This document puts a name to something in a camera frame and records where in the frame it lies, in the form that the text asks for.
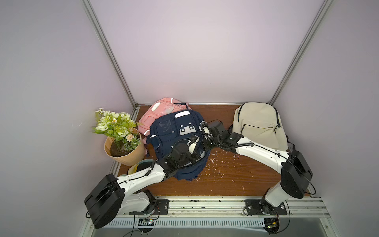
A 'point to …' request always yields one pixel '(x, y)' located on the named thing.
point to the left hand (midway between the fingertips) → (199, 147)
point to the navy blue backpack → (169, 128)
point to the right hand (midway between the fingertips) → (202, 134)
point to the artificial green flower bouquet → (119, 126)
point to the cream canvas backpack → (260, 123)
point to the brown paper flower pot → (128, 150)
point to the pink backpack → (164, 105)
